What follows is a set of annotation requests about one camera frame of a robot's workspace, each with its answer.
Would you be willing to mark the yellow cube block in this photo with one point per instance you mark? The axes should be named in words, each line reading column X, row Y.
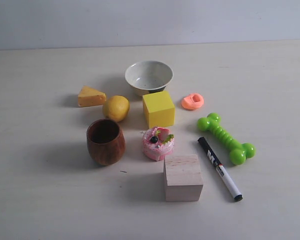
column 159, row 109

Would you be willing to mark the pink toy cake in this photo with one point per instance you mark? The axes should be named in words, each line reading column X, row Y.
column 158, row 142

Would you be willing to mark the yellow lemon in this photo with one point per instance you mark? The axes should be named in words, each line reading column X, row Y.
column 116, row 108

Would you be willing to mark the white speckled ceramic bowl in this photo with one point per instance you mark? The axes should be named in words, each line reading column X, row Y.
column 148, row 76

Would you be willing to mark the brown wooden cup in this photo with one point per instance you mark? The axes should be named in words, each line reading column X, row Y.
column 105, row 142

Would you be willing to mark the orange cheese wedge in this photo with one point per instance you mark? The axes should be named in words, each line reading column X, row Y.
column 89, row 97

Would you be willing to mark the light wooden cube block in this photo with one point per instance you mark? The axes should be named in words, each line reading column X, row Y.
column 183, row 180

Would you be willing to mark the green plastic bone toy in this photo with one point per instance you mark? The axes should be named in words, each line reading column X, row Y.
column 238, row 152

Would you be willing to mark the black white marker pen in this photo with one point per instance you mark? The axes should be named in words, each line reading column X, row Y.
column 220, row 169

